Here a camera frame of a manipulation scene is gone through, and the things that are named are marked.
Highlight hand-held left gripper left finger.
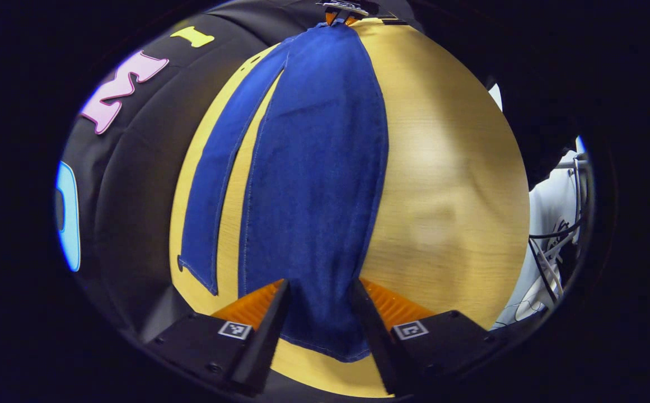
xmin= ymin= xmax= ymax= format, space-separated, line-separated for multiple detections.
xmin=144 ymin=278 xmax=291 ymax=396

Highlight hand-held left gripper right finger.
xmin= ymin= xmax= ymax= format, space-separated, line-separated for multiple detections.
xmin=349 ymin=278 xmax=506 ymax=396

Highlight blue denim jeans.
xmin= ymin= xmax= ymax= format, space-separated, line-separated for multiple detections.
xmin=177 ymin=21 xmax=390 ymax=363

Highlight white cable bundle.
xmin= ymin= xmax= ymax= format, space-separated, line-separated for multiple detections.
xmin=513 ymin=238 xmax=572 ymax=324

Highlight black cable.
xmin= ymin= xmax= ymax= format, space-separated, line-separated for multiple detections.
xmin=529 ymin=215 xmax=584 ymax=242

